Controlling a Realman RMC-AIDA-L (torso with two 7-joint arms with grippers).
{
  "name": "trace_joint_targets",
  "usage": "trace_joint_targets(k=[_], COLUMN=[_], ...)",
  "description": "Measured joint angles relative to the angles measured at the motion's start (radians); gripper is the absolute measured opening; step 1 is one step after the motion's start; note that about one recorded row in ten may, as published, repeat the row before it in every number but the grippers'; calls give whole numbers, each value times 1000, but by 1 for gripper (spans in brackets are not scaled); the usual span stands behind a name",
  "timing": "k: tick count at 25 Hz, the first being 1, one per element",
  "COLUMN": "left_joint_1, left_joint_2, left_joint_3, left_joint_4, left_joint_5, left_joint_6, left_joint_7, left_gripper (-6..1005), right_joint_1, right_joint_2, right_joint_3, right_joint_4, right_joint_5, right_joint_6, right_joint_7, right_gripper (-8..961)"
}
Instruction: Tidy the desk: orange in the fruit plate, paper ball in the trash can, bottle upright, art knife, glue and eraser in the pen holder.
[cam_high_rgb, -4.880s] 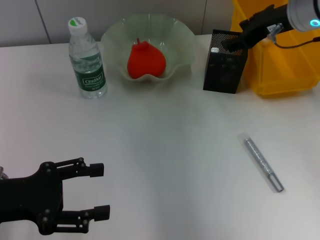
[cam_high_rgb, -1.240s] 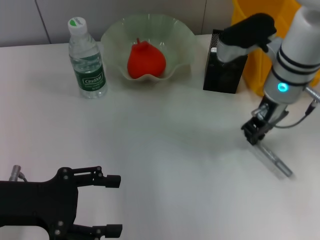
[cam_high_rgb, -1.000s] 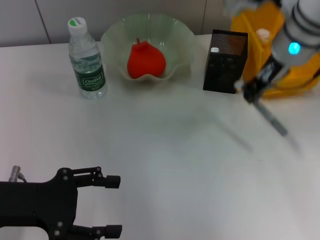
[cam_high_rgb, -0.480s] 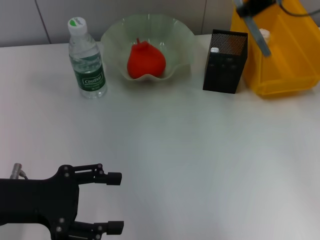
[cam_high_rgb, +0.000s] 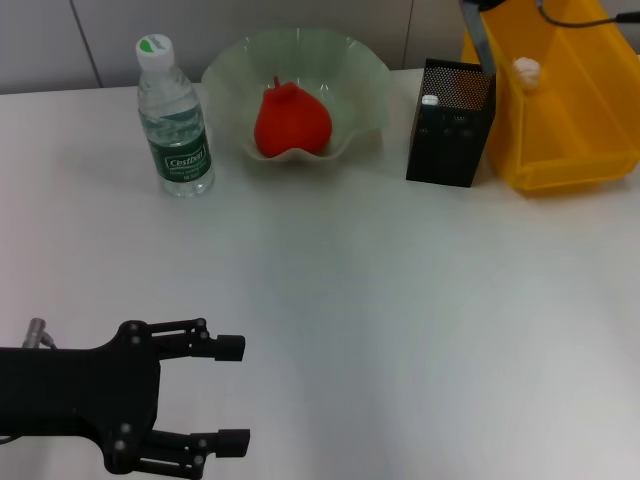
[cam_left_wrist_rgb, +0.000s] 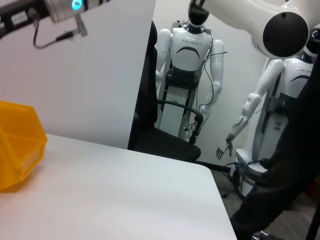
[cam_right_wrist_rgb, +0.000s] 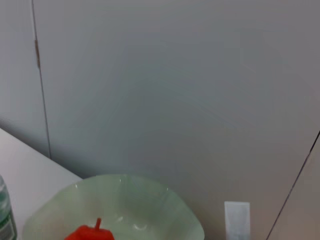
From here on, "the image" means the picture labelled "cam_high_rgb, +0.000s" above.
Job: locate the grey marker pen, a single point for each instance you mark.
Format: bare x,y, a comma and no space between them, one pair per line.
480,40

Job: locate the black mesh pen holder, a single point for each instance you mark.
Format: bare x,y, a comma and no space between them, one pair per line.
440,155

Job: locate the orange-red knitted fruit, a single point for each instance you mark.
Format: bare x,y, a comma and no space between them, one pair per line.
292,125

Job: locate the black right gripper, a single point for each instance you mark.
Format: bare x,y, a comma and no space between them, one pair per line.
487,4

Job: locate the white paper ball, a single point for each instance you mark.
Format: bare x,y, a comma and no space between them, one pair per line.
527,72

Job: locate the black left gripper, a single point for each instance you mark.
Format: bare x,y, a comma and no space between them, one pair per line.
80,395

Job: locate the clear green-label water bottle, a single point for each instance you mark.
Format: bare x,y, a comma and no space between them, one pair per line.
175,125

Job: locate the yellow plastic bin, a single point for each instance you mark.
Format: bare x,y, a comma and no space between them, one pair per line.
565,150

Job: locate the wavy translucent glass fruit plate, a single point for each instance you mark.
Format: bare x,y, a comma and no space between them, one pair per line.
340,75

